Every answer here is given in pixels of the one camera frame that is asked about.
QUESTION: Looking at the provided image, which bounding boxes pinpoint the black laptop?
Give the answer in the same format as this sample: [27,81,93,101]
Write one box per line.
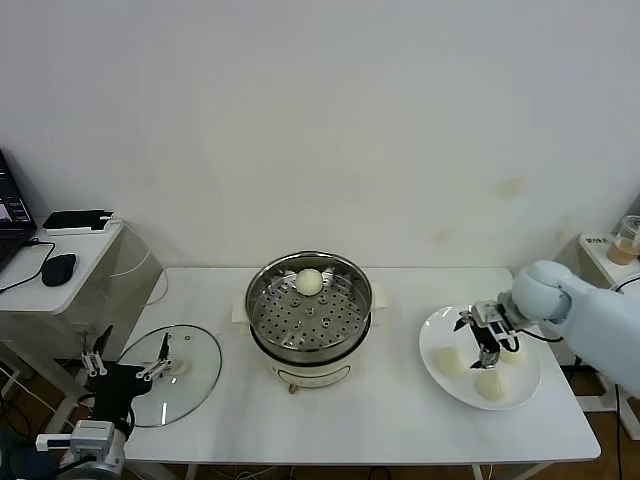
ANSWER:
[0,148,40,274]

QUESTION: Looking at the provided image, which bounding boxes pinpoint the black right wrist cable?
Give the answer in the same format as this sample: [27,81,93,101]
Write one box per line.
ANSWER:
[507,329,565,351]

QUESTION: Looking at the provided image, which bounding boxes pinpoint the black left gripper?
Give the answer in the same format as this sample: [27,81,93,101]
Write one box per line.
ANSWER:
[81,325,175,422]

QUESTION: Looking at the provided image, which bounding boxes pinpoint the black computer mouse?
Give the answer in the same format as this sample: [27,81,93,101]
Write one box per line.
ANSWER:
[41,253,79,288]

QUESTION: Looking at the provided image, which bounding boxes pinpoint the black cable with adapter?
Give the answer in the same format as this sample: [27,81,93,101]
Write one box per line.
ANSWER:
[573,276,640,446]

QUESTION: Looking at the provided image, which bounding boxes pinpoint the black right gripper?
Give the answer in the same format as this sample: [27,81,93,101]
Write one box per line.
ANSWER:
[453,310,519,370]

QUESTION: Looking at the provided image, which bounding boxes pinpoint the white round plate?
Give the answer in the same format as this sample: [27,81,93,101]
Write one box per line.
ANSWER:
[418,304,543,412]

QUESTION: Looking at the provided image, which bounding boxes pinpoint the perforated steel steamer basket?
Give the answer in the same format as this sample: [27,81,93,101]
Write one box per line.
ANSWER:
[244,252,375,354]

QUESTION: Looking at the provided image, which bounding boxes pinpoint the white electric cooker pot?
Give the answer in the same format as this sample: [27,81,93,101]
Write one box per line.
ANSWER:
[230,282,390,396]

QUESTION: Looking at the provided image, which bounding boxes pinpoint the glass pot lid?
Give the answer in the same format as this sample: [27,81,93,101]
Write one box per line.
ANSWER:
[115,323,224,428]

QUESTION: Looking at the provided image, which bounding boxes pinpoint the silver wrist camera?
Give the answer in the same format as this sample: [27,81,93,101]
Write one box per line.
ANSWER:
[69,420,115,454]
[473,301,502,325]

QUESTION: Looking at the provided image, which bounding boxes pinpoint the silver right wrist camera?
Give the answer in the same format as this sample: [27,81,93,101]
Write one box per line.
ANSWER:
[473,301,502,325]

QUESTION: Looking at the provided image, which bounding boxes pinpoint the black and white flat device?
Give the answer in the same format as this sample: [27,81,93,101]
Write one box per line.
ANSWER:
[43,209,117,235]

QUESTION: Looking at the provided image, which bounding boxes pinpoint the black mouse cable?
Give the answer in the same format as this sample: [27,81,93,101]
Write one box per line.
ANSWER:
[0,238,57,295]

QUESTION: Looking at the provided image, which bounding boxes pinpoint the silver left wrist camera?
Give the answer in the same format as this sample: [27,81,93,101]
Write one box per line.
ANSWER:
[69,420,115,454]

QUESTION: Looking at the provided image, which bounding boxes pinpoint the plastic cup of milk tea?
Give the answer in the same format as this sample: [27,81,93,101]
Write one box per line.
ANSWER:
[606,214,640,266]

